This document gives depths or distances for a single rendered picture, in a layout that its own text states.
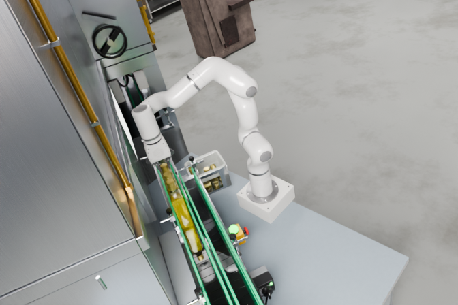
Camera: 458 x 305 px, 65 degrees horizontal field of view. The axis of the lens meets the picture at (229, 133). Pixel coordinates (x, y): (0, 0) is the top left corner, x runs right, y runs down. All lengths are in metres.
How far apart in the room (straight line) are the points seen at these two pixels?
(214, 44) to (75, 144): 4.98
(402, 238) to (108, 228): 2.33
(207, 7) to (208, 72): 4.16
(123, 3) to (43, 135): 1.66
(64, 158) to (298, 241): 1.38
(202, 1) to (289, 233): 4.16
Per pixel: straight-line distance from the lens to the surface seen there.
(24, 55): 0.84
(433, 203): 3.27
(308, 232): 2.04
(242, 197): 2.12
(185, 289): 1.61
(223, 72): 1.54
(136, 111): 1.53
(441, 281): 2.86
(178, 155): 2.98
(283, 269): 1.92
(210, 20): 5.70
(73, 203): 1.02
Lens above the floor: 2.35
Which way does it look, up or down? 35 degrees down
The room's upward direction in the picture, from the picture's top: 14 degrees counter-clockwise
